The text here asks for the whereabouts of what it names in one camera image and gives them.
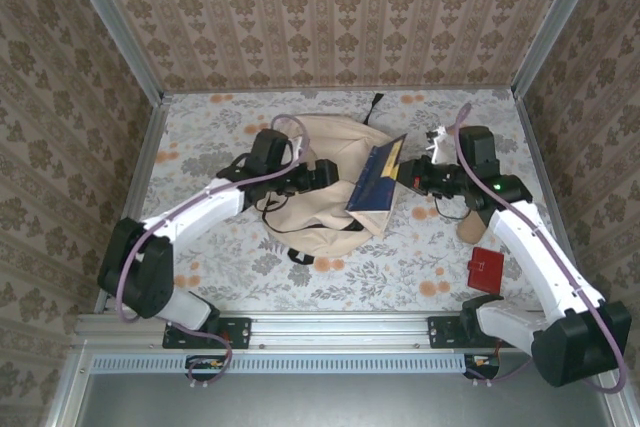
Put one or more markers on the thick dark blue labelled book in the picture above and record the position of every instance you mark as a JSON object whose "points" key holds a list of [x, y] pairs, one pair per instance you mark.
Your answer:
{"points": [[372, 187]]}

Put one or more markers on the beige canvas backpack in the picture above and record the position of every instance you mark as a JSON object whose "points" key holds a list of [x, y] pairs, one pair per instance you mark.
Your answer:
{"points": [[320, 217]]}

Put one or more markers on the red case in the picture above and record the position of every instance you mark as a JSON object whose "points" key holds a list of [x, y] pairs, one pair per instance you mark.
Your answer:
{"points": [[485, 267]]}

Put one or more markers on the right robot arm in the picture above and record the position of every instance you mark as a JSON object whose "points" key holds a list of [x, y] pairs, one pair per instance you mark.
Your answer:
{"points": [[575, 347]]}

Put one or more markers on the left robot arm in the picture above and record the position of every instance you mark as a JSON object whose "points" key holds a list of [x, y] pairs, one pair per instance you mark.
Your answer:
{"points": [[145, 272]]}

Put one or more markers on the floral table cloth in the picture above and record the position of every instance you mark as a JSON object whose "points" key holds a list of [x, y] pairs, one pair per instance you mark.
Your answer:
{"points": [[350, 287]]}

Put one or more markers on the grey sheet metal tray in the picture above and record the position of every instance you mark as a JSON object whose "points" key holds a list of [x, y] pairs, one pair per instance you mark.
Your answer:
{"points": [[325, 402]]}

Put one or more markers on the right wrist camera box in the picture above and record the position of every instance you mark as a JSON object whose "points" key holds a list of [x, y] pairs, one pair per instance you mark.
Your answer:
{"points": [[477, 147]]}

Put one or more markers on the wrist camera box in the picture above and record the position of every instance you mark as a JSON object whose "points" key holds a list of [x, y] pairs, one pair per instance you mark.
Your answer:
{"points": [[270, 149], [477, 147]]}

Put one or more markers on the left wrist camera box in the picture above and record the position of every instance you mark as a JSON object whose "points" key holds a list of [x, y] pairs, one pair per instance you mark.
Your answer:
{"points": [[270, 149]]}

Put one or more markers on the aluminium side rail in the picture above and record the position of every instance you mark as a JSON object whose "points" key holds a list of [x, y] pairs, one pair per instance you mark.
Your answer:
{"points": [[151, 147], [531, 147]]}

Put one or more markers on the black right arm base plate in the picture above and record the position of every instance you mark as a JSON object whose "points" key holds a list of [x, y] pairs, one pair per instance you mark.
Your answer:
{"points": [[440, 332]]}

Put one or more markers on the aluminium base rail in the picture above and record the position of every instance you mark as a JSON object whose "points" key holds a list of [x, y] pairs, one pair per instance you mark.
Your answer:
{"points": [[340, 329]]}

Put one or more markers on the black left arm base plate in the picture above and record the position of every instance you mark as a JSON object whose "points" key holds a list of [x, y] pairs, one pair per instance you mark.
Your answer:
{"points": [[240, 332]]}

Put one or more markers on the aluminium corner post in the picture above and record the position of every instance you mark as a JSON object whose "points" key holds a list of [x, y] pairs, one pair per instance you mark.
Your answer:
{"points": [[555, 27], [115, 27]]}

